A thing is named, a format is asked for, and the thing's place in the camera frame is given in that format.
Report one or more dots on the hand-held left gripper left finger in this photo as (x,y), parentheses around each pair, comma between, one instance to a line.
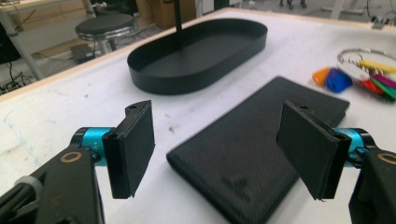
(130,149)

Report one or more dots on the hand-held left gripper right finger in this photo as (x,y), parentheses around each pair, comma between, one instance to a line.
(311,149)

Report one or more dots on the black textured wallet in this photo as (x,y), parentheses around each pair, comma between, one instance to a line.
(239,155)

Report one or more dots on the black oval tray with hanger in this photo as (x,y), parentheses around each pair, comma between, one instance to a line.
(199,59)

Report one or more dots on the white foam table mat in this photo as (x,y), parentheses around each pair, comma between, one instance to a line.
(77,105)

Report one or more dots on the light wooden table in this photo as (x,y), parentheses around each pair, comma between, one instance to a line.
(62,72)

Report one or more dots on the dark power brick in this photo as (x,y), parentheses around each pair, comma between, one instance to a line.
(81,52)

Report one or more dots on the black round stool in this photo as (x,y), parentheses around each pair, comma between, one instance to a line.
(106,25)

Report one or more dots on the brown cardboard box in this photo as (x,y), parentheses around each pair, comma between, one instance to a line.
(162,12)

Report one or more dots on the white desk leg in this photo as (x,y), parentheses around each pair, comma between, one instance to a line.
(23,49)

